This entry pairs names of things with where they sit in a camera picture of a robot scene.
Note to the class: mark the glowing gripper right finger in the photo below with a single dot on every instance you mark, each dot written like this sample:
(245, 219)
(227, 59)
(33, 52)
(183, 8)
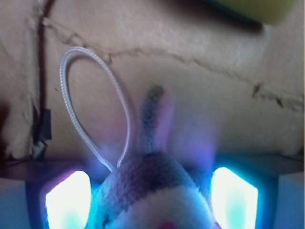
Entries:
(234, 200)

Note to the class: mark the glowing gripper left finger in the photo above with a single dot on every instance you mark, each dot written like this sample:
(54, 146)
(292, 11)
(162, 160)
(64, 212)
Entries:
(66, 200)

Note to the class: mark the gray plush rabbit toy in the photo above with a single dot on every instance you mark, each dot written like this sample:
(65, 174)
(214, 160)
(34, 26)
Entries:
(153, 190)

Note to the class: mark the brown paper bag bin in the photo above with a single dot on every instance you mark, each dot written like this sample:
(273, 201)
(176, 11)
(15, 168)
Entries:
(236, 86)

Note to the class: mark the yellow green sponge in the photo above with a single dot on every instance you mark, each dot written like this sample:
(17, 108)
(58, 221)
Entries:
(245, 16)

